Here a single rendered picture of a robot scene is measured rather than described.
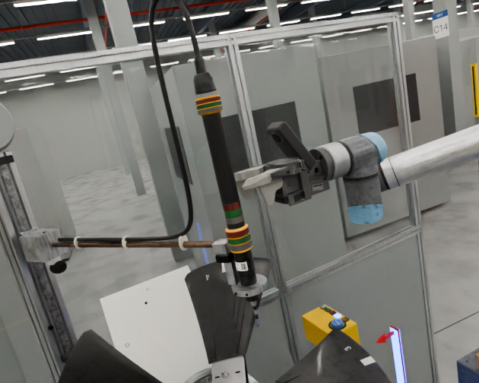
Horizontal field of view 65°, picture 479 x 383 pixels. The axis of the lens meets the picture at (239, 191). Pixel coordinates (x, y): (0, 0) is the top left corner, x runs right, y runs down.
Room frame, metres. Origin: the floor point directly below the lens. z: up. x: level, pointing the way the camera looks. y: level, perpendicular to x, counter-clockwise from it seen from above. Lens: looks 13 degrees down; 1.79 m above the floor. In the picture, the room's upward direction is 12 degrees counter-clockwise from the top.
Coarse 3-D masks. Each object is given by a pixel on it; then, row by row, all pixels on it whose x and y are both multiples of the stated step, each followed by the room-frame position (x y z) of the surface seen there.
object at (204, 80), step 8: (200, 56) 0.66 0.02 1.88; (200, 64) 0.66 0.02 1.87; (200, 72) 0.66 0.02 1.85; (208, 72) 0.66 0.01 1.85; (200, 80) 0.65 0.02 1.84; (208, 80) 0.65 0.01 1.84; (200, 88) 0.65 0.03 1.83; (208, 88) 0.65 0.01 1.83; (216, 88) 0.67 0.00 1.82; (240, 256) 0.65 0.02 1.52; (248, 256) 0.65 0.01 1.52; (240, 264) 0.65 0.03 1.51; (248, 264) 0.65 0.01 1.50; (240, 272) 0.65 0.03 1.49; (248, 272) 0.65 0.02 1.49; (240, 280) 0.66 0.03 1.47; (248, 280) 0.65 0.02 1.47; (256, 280) 0.66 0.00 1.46; (256, 296) 0.66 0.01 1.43
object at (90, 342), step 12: (84, 336) 0.66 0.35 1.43; (96, 336) 0.66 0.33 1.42; (84, 348) 0.65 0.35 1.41; (96, 348) 0.65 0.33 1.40; (108, 348) 0.65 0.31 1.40; (72, 360) 0.64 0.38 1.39; (84, 360) 0.64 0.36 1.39; (96, 360) 0.64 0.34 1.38; (108, 360) 0.64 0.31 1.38; (120, 360) 0.64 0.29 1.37; (72, 372) 0.64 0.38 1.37; (84, 372) 0.64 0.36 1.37; (96, 372) 0.64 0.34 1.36; (108, 372) 0.64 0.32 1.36; (120, 372) 0.64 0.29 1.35; (132, 372) 0.63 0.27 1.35; (144, 372) 0.63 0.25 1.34
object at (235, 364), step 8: (224, 360) 0.71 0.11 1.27; (232, 360) 0.70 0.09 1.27; (240, 360) 0.69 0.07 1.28; (216, 368) 0.72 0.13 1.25; (224, 368) 0.70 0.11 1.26; (232, 368) 0.69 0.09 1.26; (240, 368) 0.68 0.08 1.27; (216, 376) 0.71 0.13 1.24; (232, 376) 0.68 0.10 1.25; (240, 376) 0.67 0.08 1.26
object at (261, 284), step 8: (216, 248) 0.68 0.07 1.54; (224, 248) 0.67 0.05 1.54; (216, 256) 0.68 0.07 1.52; (224, 256) 0.67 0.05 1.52; (232, 256) 0.67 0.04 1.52; (224, 264) 0.67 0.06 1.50; (232, 264) 0.67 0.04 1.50; (232, 272) 0.67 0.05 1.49; (232, 280) 0.67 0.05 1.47; (264, 280) 0.66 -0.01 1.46; (232, 288) 0.66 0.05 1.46; (240, 288) 0.65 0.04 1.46; (248, 288) 0.64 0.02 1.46; (256, 288) 0.64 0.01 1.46; (264, 288) 0.65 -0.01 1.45; (240, 296) 0.64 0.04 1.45; (248, 296) 0.64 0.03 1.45
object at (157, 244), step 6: (54, 246) 0.96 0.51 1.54; (60, 246) 0.94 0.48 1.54; (66, 246) 0.93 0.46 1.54; (72, 246) 0.92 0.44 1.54; (78, 246) 0.91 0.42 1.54; (84, 246) 0.89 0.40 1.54; (90, 246) 0.88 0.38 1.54; (96, 246) 0.87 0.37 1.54; (102, 246) 0.86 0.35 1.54; (108, 246) 0.85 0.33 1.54; (114, 246) 0.84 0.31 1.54; (120, 246) 0.83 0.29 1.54; (126, 246) 0.82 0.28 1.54; (132, 246) 0.81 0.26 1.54; (138, 246) 0.80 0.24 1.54; (144, 246) 0.79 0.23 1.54; (150, 246) 0.78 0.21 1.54; (156, 246) 0.77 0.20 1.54; (162, 246) 0.76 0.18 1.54; (168, 246) 0.75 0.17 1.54; (174, 246) 0.74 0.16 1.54; (186, 246) 0.73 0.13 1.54; (192, 246) 0.72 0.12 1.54; (198, 246) 0.71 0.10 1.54; (204, 246) 0.70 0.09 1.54; (210, 246) 0.70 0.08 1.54
